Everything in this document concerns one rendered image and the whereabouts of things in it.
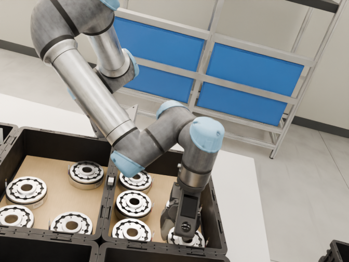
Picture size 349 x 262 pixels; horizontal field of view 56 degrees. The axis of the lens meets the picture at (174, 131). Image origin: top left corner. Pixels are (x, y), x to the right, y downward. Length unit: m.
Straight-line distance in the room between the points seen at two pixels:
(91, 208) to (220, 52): 1.93
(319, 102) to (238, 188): 2.63
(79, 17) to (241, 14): 2.74
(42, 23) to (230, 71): 2.03
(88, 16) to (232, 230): 0.84
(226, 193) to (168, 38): 1.59
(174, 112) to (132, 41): 1.98
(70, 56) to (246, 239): 0.82
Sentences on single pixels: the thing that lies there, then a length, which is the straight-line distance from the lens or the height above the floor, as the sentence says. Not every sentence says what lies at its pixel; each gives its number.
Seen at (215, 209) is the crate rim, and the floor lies 0.93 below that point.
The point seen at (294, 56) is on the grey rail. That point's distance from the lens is 2.74.
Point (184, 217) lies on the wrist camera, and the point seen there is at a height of 0.99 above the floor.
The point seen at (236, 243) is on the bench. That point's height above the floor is 0.70.
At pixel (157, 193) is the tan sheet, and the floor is 0.83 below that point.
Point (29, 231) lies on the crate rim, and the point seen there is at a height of 0.93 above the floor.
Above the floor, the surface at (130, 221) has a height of 0.86.
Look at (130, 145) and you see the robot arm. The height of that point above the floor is 1.10.
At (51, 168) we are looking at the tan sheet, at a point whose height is 0.83.
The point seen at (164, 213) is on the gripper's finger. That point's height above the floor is 0.95.
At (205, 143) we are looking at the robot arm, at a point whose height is 1.18.
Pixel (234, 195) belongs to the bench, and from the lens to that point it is 1.38.
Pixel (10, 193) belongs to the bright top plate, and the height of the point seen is 0.86.
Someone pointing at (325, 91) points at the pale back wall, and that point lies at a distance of 3.90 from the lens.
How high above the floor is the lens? 1.54
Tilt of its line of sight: 30 degrees down
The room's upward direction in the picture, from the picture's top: 15 degrees clockwise
